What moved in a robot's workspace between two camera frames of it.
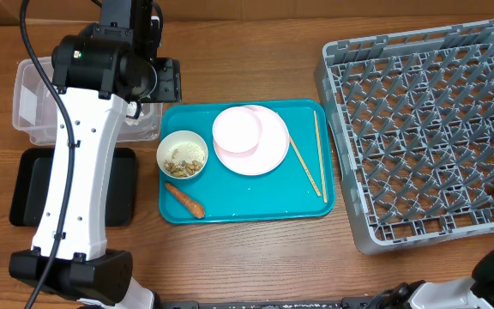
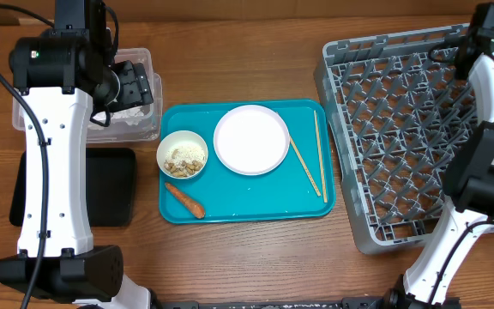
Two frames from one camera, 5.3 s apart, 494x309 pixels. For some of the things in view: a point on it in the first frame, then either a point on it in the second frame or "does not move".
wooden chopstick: x=304 y=166 does not move
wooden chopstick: x=320 y=160 does not move
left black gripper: x=171 y=87 -> x=137 y=87
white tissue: x=131 y=107 does not move
